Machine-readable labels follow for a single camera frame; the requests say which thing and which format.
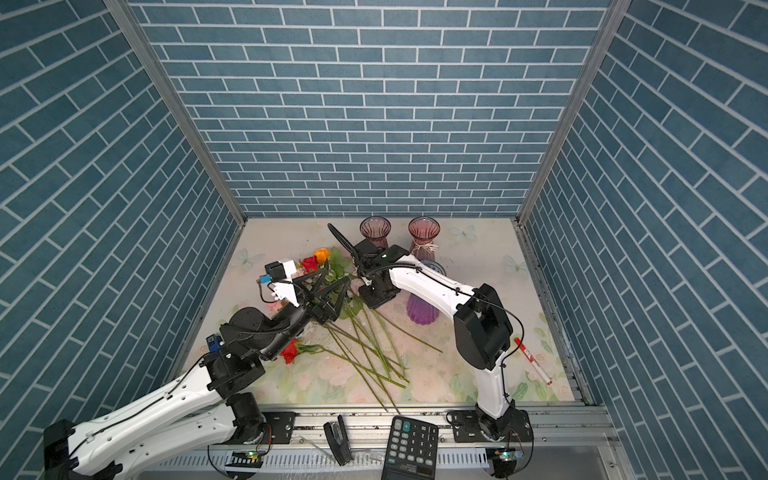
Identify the orange rose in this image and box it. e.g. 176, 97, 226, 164
314, 248, 331, 264

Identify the pink glass vase with twine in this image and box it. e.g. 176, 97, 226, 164
408, 216, 441, 261

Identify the purple blue ribbed glass vase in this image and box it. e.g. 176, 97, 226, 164
406, 259, 446, 325

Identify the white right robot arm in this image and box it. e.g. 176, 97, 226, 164
342, 239, 533, 442

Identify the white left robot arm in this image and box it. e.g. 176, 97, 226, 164
43, 268, 351, 479

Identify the dark smoky glass vase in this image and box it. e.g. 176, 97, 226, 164
359, 216, 391, 249

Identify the bunch of roses on table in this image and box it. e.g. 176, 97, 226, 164
299, 247, 444, 415

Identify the red rose on table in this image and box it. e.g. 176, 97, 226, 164
279, 339, 407, 388

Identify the blue stapler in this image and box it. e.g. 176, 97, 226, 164
206, 334, 224, 353

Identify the black stapler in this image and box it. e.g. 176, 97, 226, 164
323, 415, 353, 466

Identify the black calculator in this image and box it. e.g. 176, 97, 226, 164
381, 416, 439, 480

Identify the red white marker pen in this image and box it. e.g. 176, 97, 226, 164
514, 337, 552, 386

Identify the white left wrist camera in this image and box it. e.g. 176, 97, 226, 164
259, 260, 299, 307

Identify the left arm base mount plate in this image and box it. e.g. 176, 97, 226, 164
262, 411, 297, 445

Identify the aluminium front rail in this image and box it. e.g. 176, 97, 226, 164
260, 402, 618, 449

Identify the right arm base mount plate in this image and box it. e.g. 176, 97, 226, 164
446, 407, 534, 443

